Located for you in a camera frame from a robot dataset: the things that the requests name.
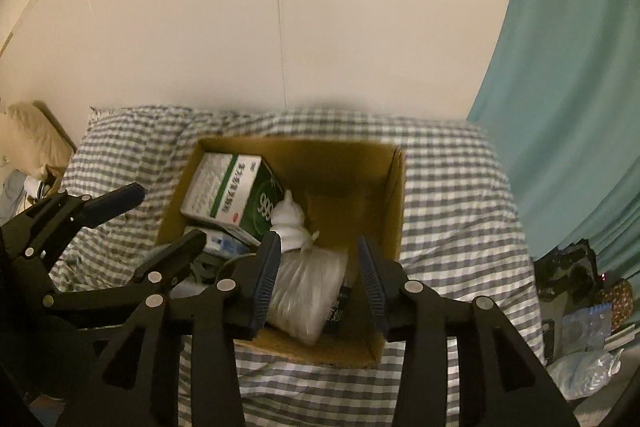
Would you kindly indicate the clear plastic bag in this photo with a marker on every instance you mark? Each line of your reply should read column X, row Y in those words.
column 585, row 372
column 310, row 292

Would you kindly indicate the teal curtain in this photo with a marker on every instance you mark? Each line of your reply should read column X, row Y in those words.
column 560, row 107

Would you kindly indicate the brown spotted item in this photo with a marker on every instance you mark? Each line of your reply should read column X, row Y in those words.
column 617, row 302

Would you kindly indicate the green and white medicine box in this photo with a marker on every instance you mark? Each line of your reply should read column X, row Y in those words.
column 225, row 187

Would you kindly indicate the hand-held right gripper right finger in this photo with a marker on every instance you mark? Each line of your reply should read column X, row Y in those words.
column 370, row 292

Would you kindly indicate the white sock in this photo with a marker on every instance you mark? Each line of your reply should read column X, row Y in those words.
column 34, row 186

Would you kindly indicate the large cardboard box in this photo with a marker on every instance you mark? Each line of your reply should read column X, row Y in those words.
column 340, row 172

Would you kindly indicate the crumpled clear plastic bag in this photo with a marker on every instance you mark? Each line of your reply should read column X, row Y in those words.
column 585, row 372

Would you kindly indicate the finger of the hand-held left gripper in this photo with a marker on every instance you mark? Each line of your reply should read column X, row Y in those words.
column 180, row 254
column 117, row 202

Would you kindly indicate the grey-blue cloth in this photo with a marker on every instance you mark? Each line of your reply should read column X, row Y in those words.
column 11, row 189

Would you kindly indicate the knotted white plastic bag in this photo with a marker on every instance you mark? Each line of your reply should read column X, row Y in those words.
column 290, row 222

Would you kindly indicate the beige pillow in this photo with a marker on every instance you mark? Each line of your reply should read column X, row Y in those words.
column 35, row 132

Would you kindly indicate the black printed packet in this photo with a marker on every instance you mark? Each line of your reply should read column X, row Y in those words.
column 340, row 307

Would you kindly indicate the blue plastic bag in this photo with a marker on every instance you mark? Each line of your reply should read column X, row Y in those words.
column 582, row 327

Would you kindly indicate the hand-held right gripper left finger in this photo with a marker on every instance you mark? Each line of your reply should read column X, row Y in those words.
column 262, row 287

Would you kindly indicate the blue and white tissue pack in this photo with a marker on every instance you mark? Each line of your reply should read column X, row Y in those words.
column 225, row 245

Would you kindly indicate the grey checked blanket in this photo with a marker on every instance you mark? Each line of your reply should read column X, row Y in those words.
column 450, row 207

